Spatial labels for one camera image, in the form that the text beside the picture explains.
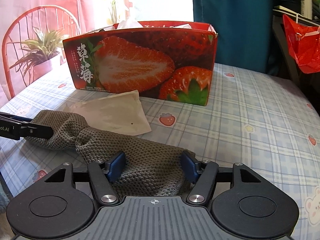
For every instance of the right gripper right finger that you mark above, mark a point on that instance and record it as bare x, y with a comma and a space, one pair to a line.
201, 175

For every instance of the white bottle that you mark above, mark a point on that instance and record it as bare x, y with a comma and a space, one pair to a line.
306, 8

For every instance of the white flat pouch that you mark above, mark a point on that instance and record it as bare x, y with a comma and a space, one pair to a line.
120, 113

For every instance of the white garment in box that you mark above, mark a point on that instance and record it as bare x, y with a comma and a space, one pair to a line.
130, 23

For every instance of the grey knitted cloth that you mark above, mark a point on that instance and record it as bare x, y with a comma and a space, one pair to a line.
133, 166

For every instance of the teal curtain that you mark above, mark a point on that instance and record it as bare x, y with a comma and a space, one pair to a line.
243, 28

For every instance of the pink printed backdrop curtain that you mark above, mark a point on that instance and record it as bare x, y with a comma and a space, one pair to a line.
32, 32

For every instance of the red plastic bag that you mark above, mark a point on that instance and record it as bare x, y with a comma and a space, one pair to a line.
303, 45

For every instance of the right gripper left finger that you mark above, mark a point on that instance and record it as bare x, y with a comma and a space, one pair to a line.
103, 174

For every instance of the red strawberry cardboard box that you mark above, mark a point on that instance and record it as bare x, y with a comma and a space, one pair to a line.
162, 63

